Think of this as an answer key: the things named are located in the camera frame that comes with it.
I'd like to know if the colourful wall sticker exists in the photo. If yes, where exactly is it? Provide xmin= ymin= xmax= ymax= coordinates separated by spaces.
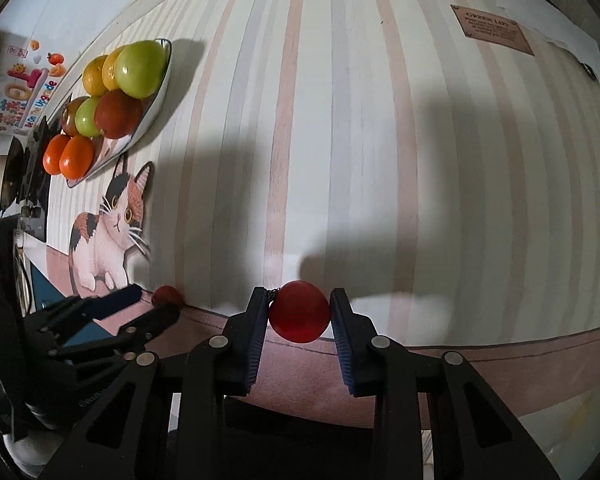
xmin=0 ymin=39 xmax=67 ymax=133

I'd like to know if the orange mandarin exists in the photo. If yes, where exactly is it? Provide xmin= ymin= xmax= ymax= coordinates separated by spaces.
xmin=42 ymin=134 xmax=71 ymax=176
xmin=59 ymin=135 xmax=96 ymax=180

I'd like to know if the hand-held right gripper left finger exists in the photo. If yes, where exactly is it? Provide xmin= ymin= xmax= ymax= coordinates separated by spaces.
xmin=37 ymin=287 xmax=273 ymax=480

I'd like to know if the yellow-green citrus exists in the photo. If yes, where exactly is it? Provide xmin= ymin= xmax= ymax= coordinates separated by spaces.
xmin=82 ymin=55 xmax=111 ymax=97

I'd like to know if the striped tablecloth with pink border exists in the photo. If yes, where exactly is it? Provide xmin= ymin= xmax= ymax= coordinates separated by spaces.
xmin=15 ymin=0 xmax=600 ymax=431

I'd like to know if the dark wok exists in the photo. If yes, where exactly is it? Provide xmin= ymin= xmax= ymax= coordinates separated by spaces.
xmin=0 ymin=135 xmax=28 ymax=211

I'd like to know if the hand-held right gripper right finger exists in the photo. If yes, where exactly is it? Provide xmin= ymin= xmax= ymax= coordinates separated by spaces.
xmin=329 ymin=287 xmax=561 ymax=480

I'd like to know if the yellow citrus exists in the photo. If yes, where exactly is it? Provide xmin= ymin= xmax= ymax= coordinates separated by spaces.
xmin=101 ymin=45 xmax=131 ymax=92

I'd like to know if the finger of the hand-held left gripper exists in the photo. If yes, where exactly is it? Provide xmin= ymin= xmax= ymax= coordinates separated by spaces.
xmin=45 ymin=302 xmax=182 ymax=376
xmin=25 ymin=284 xmax=143 ymax=342

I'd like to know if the red cherry tomato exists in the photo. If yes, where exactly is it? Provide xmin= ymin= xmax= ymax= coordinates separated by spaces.
xmin=151 ymin=285 xmax=185 ymax=311
xmin=267 ymin=281 xmax=332 ymax=344

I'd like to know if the green apple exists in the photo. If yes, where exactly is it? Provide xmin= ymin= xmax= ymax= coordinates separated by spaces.
xmin=114 ymin=40 xmax=168 ymax=99
xmin=75 ymin=96 xmax=103 ymax=137

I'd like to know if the oval floral ceramic plate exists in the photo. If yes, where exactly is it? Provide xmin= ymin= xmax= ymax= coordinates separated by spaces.
xmin=55 ymin=37 xmax=173 ymax=189

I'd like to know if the cat-shaped placemat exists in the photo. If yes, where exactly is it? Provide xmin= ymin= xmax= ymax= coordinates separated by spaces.
xmin=68 ymin=161 xmax=155 ymax=298

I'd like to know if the white paper sheet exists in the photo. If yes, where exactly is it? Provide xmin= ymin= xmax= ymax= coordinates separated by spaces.
xmin=496 ymin=0 xmax=600 ymax=92

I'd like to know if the black gas stove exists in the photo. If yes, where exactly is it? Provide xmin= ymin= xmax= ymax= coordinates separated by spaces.
xmin=17 ymin=115 xmax=53 ymax=216

